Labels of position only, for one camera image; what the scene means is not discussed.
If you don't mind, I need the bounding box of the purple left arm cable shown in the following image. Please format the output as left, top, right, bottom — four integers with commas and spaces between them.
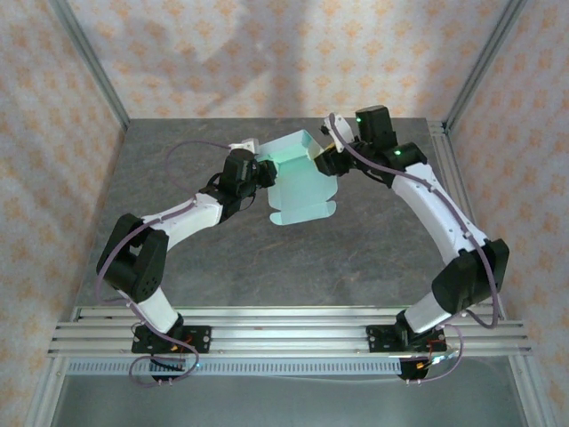
95, 139, 235, 389

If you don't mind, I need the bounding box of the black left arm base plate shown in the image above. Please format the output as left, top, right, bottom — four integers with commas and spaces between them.
132, 326, 212, 356

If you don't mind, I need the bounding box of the grey metal shelf panel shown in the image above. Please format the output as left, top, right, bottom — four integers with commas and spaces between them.
48, 373, 530, 427

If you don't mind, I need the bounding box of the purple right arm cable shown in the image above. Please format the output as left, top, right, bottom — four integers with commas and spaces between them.
326, 114, 502, 386

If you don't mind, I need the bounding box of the aluminium side rail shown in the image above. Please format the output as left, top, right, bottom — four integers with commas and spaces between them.
429, 119, 506, 319

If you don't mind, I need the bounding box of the aluminium frame post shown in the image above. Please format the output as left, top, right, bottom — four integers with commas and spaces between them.
506, 355, 548, 427
442, 0, 530, 134
47, 0, 131, 131
28, 355, 68, 427

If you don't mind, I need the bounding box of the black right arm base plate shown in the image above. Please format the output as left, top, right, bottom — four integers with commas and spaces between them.
365, 324, 447, 355

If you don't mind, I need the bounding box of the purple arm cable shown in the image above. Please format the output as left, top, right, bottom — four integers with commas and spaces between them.
326, 114, 502, 386
95, 139, 235, 389

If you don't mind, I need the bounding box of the grey slotted cable duct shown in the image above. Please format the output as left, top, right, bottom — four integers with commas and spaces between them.
66, 358, 401, 377

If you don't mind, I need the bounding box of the mint green paper box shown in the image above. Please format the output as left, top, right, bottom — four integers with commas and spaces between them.
256, 128, 339, 227

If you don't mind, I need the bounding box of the aluminium mounting rail beam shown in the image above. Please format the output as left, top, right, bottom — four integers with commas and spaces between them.
46, 305, 534, 357

